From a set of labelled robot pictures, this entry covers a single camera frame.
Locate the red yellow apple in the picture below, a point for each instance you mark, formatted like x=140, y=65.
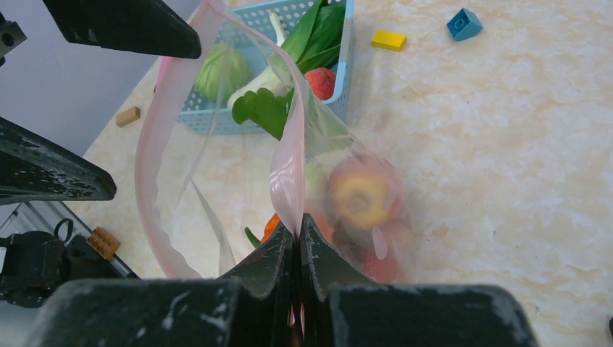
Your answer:
x=366, y=191

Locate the red peach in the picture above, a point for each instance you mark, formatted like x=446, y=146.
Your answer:
x=322, y=82

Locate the wooden block front left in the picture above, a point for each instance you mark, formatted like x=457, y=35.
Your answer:
x=128, y=116

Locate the green leafy vegetable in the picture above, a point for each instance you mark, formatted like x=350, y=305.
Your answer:
x=314, y=42

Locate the perforated wooden block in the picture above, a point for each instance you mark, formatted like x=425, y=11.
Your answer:
x=103, y=242

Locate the green apple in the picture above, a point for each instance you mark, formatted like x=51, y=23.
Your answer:
x=224, y=71

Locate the red cherry bunch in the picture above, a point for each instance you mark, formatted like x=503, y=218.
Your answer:
x=384, y=254

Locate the pink cylindrical bottle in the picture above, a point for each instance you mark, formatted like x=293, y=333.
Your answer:
x=163, y=67

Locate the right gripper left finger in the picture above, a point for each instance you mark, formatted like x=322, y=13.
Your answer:
x=261, y=304

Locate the blue square block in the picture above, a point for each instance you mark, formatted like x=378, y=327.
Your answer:
x=464, y=25

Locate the yellow rectangular block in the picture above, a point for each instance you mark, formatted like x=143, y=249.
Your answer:
x=388, y=40

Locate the clear pink-dotted zip bag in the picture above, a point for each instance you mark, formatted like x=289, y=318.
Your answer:
x=202, y=197

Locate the light blue plastic basket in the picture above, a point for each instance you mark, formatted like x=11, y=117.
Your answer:
x=262, y=111

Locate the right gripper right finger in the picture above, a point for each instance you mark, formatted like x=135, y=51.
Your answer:
x=323, y=267

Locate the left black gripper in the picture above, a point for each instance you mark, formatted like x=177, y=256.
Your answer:
x=36, y=169

